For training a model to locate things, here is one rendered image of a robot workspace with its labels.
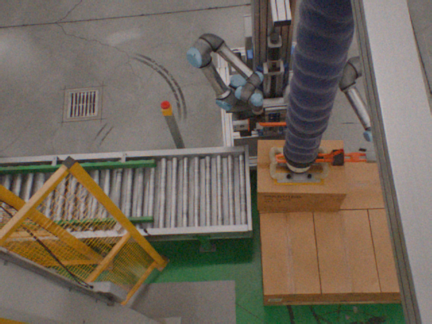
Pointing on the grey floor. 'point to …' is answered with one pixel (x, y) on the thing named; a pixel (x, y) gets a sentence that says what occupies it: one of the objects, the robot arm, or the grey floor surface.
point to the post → (173, 127)
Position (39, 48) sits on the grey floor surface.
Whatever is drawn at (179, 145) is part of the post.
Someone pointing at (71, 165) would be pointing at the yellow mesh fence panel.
